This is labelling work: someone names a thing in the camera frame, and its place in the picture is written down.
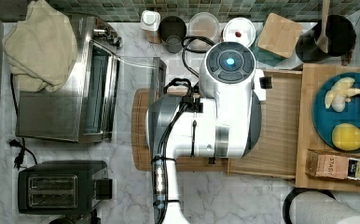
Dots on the wooden drawer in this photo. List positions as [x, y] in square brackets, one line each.
[275, 153]

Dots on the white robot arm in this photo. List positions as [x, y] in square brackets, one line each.
[223, 121]

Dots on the stainless steel toaster oven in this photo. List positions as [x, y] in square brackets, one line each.
[84, 109]

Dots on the dark grey mug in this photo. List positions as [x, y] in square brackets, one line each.
[172, 30]

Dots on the clear plastic lidded container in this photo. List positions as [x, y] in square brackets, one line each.
[206, 25]

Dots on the white capped jar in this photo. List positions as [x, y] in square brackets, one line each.
[149, 23]

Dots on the white lid red knob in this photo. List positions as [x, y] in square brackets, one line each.
[239, 30]

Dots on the brown Starbucks coffee box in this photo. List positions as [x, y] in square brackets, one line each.
[334, 166]

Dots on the black two-slot toaster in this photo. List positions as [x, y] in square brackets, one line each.
[63, 187]

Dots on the beige cloth towel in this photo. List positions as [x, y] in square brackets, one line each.
[41, 49]

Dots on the white paper towel roll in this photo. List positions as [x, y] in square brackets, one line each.
[317, 206]

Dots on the wooden spoon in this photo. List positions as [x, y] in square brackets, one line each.
[323, 41]

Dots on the toy banana peeled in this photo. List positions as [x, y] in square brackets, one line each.
[340, 94]

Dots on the yellow toy lemon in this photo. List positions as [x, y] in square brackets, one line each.
[346, 137]

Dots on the black utensil holder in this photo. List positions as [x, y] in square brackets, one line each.
[341, 39]

